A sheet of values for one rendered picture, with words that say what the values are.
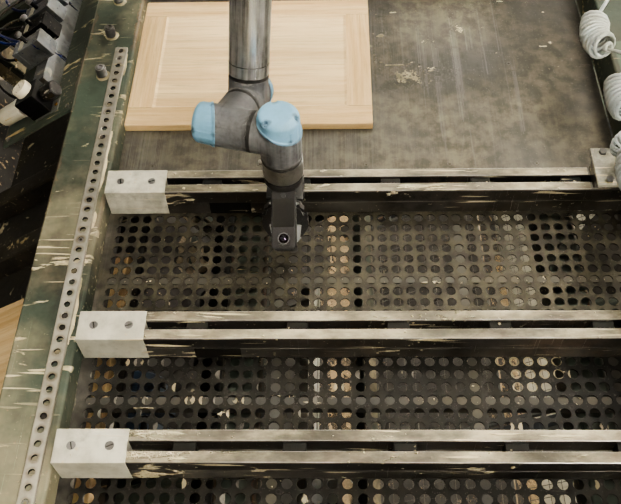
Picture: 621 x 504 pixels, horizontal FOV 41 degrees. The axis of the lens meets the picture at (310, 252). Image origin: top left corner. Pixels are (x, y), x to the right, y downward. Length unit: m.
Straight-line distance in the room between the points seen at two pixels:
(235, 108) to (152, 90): 0.58
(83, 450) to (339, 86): 1.02
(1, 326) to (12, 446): 0.72
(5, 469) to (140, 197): 0.60
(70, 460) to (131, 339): 0.24
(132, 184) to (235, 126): 0.39
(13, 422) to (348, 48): 1.16
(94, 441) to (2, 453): 0.16
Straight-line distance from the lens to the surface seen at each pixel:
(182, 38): 2.17
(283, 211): 1.55
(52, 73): 2.13
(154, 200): 1.77
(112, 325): 1.59
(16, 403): 1.59
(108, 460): 1.47
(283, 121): 1.42
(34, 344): 1.64
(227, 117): 1.47
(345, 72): 2.04
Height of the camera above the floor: 2.03
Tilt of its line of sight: 28 degrees down
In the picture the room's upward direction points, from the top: 69 degrees clockwise
